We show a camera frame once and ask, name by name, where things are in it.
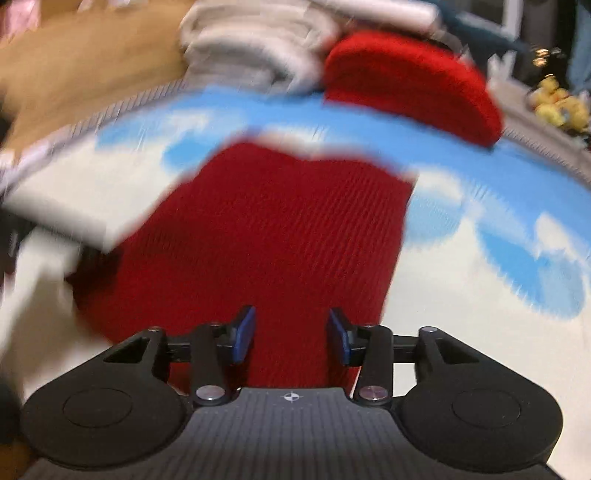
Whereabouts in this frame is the teal cloth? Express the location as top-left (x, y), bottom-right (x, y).
top-left (434, 0), bottom-right (527, 54)

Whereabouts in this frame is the yellow plush toy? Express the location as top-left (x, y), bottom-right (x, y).
top-left (526, 76), bottom-right (591, 134)

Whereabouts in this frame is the red knit sweater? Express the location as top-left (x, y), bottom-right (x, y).
top-left (74, 141), bottom-right (416, 398)

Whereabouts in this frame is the folded beige blanket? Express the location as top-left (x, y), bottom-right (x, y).
top-left (178, 0), bottom-right (342, 93)

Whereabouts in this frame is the grey mattress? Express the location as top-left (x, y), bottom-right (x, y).
top-left (0, 76), bottom-right (591, 190)

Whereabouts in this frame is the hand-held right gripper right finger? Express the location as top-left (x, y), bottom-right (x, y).
top-left (325, 308), bottom-right (485, 408)

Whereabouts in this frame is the white plastic frame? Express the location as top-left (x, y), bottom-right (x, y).
top-left (318, 0), bottom-right (441, 31)

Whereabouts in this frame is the folded red cloth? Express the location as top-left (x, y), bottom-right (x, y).
top-left (323, 31), bottom-right (505, 148)

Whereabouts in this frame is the blue and white printed bedsheet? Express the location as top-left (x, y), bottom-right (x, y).
top-left (0, 85), bottom-right (591, 480)

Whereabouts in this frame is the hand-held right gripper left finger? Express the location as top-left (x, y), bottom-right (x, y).
top-left (104, 305), bottom-right (257, 408)

